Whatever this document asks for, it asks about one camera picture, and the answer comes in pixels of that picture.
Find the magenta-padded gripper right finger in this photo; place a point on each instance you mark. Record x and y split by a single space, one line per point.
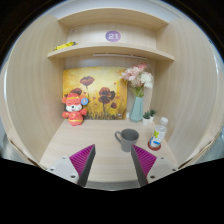
161 168

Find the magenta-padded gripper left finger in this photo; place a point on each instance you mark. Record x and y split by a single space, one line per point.
63 166

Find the clear plastic drink bottle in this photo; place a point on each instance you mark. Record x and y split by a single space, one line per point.
157 135

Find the grey ribbed mug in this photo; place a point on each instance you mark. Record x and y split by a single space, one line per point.
129 140

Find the small white potted plant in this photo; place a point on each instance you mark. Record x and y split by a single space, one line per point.
152 115
146 119

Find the red plush toy figure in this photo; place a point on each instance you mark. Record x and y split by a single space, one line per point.
75 111

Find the teal faceted vase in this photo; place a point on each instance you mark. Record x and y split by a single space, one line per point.
136 111

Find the yellow poppy flower painting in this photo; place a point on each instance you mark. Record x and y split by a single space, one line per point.
100 83

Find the pink and white flower bouquet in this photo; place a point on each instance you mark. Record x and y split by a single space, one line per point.
136 76

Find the grey light bar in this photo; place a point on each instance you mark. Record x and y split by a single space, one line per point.
120 56

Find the wooden desk shelf unit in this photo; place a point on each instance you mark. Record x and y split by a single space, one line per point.
110 48

